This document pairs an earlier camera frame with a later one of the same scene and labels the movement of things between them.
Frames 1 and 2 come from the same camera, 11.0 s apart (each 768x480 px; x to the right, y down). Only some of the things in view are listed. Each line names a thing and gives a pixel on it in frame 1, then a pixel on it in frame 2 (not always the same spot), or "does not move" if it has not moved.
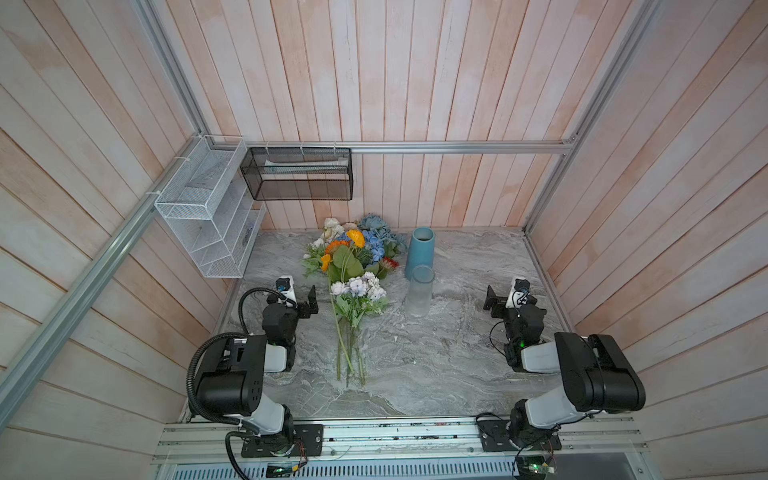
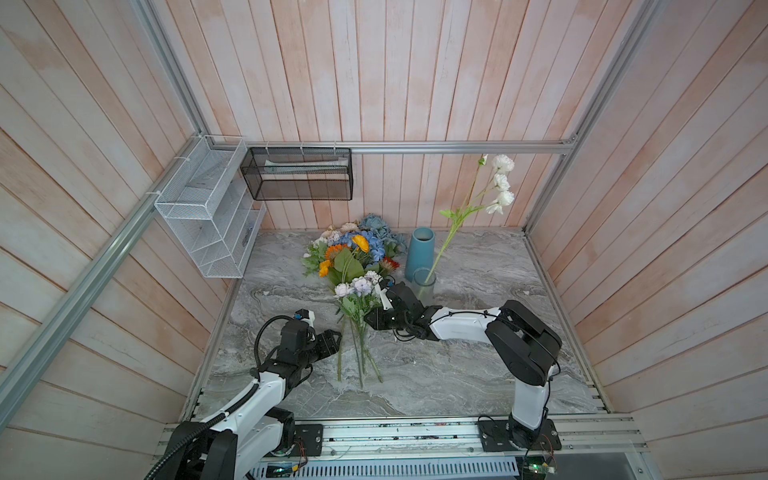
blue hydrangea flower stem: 372,242 does not move
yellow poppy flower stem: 344,259 does not move
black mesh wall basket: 299,173 does not move
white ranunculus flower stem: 333,230 → 493,194
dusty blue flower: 375,223 does not move
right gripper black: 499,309 → 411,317
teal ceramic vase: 421,250 does not move
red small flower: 390,262 does not move
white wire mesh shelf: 207,203 does not move
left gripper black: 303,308 → 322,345
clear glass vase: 419,291 does not move
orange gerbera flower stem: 331,246 → 345,266
